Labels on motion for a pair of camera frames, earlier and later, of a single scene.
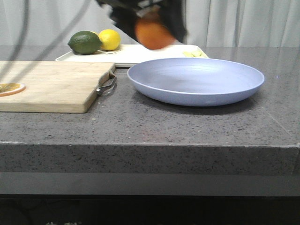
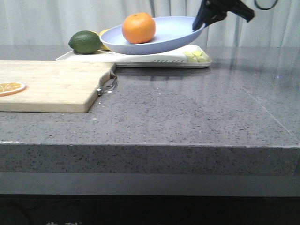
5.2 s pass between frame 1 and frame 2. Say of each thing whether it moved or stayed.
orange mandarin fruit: moved
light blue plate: moved
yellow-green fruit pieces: stayed
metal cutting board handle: stayed
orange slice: stayed
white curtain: stayed
